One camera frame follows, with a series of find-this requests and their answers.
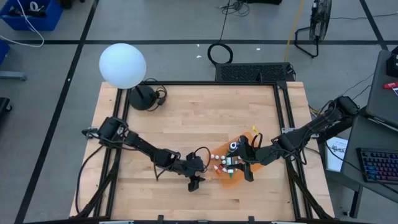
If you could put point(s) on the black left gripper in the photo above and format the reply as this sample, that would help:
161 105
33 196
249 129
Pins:
192 165

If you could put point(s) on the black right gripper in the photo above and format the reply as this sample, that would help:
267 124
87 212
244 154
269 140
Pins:
256 155

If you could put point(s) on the large green food coloring bottle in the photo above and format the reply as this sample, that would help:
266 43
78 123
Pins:
230 161

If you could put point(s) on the orange translucent plastic tray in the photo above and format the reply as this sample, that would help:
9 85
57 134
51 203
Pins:
231 183

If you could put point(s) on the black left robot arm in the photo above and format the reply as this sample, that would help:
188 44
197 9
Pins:
149 151

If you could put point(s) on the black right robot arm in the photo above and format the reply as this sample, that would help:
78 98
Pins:
311 127

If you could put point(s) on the large blue food coloring bottle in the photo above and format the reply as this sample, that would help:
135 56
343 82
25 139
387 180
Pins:
232 146

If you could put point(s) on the black perforated computer case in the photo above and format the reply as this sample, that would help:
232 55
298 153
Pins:
255 72

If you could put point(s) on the white printed paper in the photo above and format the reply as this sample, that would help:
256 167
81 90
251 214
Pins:
335 158

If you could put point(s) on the black desk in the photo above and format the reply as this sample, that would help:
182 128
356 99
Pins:
373 133

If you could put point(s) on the backlit black keyboard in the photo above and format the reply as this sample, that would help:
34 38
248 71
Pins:
379 165

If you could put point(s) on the white globe table lamp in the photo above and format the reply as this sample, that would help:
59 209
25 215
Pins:
122 65

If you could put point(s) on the black floor fan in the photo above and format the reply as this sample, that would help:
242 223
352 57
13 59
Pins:
320 21

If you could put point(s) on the black floor box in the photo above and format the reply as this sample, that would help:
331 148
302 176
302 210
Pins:
264 2

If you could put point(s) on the red marker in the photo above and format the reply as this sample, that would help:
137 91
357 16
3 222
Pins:
390 85

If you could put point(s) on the black desk device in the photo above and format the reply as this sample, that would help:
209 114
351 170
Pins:
393 63

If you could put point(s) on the black floor object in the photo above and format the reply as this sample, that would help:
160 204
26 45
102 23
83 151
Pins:
3 105

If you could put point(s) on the grey metal bar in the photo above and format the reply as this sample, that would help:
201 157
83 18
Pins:
12 75

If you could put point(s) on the blue plastic bin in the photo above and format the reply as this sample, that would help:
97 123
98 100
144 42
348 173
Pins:
3 51
31 21

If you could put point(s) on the black aluminium table frame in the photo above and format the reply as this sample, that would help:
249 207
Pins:
199 83

